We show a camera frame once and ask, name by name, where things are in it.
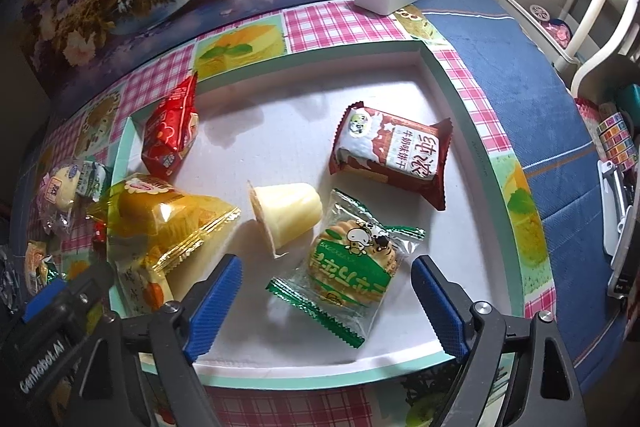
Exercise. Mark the white calligraphy snack packet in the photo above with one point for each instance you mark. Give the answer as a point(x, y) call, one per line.
point(137, 289)

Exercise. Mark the green clear biscuit packet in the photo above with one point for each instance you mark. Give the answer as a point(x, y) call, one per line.
point(350, 257)

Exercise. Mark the white patterned tape roll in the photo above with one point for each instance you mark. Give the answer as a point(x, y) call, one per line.
point(540, 12)

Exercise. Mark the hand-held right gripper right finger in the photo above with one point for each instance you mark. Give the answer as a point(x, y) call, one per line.
point(442, 307)

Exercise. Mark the crumpled blue white wrapper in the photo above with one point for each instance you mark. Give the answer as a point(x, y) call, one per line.
point(10, 272)

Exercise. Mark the blue cloth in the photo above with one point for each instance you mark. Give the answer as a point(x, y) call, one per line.
point(525, 82)

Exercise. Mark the red snack packet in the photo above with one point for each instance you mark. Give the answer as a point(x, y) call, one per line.
point(167, 132)

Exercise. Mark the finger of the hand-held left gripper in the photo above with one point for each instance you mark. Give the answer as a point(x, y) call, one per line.
point(45, 302)

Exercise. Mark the yellow clear cake packet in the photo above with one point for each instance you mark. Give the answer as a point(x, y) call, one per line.
point(160, 212)

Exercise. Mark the pink patterned tape roll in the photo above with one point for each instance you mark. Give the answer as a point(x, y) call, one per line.
point(560, 32)

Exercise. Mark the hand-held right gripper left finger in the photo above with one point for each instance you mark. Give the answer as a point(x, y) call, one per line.
point(210, 307)

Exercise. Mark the teal object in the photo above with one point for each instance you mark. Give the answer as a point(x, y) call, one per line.
point(629, 99)

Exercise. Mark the white tray with teal rim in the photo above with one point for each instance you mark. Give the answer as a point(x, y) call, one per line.
point(280, 122)

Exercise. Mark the clear-wrapped steamed cake bun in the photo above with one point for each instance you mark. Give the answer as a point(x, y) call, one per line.
point(62, 187)

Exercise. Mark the brown milk biscuit packet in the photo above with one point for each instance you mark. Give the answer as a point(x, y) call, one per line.
point(395, 147)

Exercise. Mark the pale yellow jelly cup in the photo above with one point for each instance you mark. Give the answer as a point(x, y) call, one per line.
point(285, 212)

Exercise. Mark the white plastic device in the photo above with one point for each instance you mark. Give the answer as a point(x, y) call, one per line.
point(615, 217)

